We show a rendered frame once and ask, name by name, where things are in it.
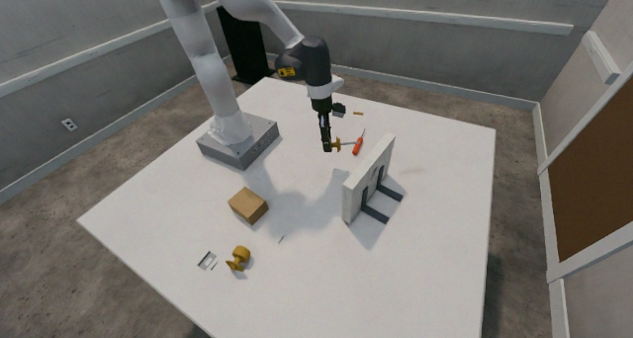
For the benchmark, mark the brass door knob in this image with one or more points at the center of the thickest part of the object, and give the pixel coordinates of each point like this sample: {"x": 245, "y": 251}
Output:
{"x": 240, "y": 254}
{"x": 337, "y": 144}

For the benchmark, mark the orange-handled screwdriver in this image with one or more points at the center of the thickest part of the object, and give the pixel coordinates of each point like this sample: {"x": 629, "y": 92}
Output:
{"x": 357, "y": 146}

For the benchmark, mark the brown cardboard box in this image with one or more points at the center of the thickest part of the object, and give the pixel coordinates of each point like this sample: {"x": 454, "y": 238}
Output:
{"x": 248, "y": 205}

